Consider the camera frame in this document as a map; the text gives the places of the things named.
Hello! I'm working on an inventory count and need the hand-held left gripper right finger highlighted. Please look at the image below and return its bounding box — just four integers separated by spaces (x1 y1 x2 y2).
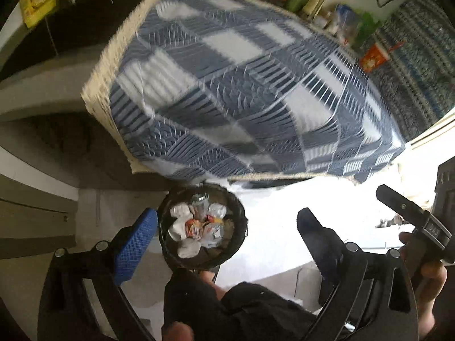
297 207 420 341

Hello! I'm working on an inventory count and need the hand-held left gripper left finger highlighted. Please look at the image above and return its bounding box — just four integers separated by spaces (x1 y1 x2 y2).
37 207 159 341

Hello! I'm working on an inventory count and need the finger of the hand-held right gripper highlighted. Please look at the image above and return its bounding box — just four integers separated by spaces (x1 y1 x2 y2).
376 184 428 226

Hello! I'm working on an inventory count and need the red orange wrapper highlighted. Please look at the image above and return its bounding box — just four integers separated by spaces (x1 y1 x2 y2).
184 218 205 239

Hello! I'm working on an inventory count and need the black trash bin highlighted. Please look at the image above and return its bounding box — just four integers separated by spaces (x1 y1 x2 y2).
156 182 248 271

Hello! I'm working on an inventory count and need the foil snack bag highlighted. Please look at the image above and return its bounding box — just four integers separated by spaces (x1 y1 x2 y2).
202 219 225 248

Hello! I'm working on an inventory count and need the small white tissue wad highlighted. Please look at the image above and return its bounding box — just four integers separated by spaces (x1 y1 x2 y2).
208 202 227 219

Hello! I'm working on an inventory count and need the person's right hand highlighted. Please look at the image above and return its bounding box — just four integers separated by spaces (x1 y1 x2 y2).
399 232 448 340

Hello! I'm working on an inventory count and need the person's foot in black sandal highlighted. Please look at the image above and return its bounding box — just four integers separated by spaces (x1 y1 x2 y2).
198 269 223 292

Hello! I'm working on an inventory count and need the person's black clothing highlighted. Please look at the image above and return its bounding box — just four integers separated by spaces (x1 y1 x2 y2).
161 267 321 341

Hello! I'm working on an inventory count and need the striped patterned cloth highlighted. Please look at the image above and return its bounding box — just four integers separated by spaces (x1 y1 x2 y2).
369 0 455 143

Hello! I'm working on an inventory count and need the red paper cup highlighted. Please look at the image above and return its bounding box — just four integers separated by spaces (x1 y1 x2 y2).
359 40 404 74

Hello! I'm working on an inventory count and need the blue patterned tablecloth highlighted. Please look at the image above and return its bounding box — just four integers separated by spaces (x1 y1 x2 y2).
80 0 406 186

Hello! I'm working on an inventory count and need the green plastic bag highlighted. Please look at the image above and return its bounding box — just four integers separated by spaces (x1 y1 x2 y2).
353 12 381 49

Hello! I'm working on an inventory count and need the blue white plastic bag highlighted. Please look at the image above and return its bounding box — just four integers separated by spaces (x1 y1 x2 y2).
334 3 360 42

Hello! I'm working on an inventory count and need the small glass jar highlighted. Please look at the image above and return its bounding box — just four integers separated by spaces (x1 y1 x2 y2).
321 9 338 31

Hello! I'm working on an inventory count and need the black sink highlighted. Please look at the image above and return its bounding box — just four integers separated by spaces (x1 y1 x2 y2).
0 0 119 79

